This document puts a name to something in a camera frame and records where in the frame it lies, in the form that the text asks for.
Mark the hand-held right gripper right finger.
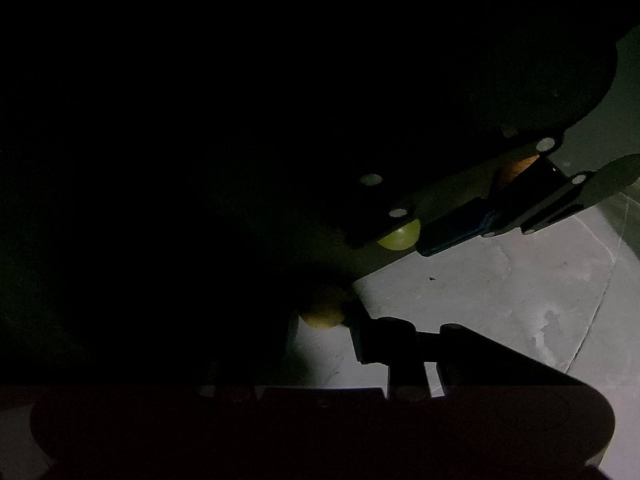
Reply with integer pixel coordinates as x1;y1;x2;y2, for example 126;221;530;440
349;304;592;399

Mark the small green fruit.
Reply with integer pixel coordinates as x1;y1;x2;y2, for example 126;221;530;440
376;219;422;252

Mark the small round tan fruit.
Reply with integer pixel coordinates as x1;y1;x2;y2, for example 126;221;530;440
300;285;347;330

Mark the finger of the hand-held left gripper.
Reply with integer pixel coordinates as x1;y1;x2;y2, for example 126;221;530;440
345;137;557;250
415;152;640;257

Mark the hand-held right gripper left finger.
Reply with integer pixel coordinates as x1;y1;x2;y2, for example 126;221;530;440
220;311;302;397

